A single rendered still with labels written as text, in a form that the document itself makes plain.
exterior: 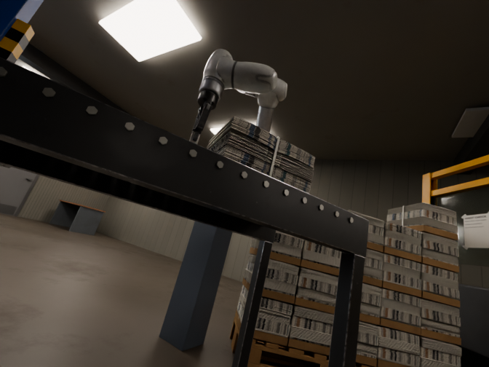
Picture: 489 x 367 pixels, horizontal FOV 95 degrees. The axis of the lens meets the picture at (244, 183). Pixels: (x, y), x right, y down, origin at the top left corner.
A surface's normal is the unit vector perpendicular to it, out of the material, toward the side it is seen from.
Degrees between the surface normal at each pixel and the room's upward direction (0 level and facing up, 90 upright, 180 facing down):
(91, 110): 90
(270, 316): 90
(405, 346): 90
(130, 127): 90
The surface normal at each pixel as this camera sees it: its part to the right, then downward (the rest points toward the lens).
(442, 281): 0.15, -0.26
